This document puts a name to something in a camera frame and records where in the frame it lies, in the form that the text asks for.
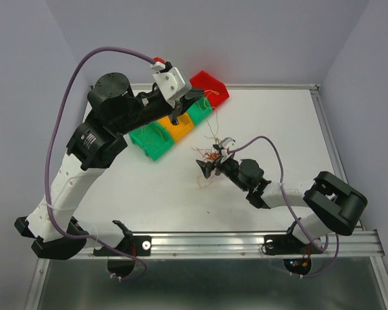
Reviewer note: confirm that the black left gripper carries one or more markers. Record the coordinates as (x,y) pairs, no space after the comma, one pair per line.
(181,105)

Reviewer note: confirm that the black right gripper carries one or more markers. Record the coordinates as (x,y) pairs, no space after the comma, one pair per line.
(207,166)

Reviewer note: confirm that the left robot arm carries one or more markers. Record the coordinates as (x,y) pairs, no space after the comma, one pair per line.
(115,111)

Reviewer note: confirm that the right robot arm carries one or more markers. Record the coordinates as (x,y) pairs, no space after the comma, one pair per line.
(265,194)

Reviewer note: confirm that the green plastic bin near red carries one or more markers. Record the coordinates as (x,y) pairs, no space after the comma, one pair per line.
(199,111)

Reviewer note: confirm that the yellow plastic bin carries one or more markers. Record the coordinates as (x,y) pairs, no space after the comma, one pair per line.
(177,132)

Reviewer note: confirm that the green plastic bin front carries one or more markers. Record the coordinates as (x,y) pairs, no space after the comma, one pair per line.
(153,139)

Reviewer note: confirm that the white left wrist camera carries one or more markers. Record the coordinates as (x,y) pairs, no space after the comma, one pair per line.
(171,82)

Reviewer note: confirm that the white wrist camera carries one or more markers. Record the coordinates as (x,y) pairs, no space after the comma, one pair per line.
(224,146)
(171,82)

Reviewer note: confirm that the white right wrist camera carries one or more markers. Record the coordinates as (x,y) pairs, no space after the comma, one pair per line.
(224,146)

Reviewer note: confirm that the aluminium back rail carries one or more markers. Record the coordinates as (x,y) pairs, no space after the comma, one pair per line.
(147,86)

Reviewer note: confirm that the aluminium rail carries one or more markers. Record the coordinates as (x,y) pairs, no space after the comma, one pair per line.
(147,86)
(252,245)
(336,155)

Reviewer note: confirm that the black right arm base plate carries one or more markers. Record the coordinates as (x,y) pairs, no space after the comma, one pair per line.
(284,244)

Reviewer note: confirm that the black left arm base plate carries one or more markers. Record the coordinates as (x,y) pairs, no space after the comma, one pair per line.
(123,247)

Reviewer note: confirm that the aluminium right side rail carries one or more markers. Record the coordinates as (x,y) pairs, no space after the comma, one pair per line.
(336,155)

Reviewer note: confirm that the aluminium front rail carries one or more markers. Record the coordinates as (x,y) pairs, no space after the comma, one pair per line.
(252,245)

